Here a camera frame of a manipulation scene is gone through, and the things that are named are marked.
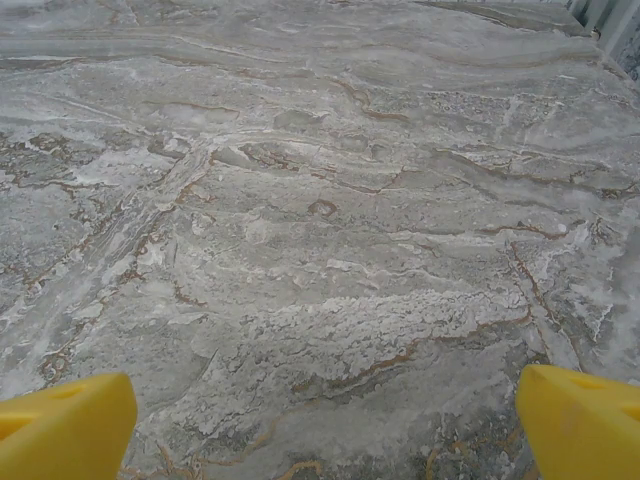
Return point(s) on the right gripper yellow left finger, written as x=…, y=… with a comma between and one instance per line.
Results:
x=65, y=430

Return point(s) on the aluminium frame post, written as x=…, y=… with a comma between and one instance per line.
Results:
x=585, y=15

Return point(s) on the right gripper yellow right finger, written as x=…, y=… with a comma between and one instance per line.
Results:
x=585, y=430

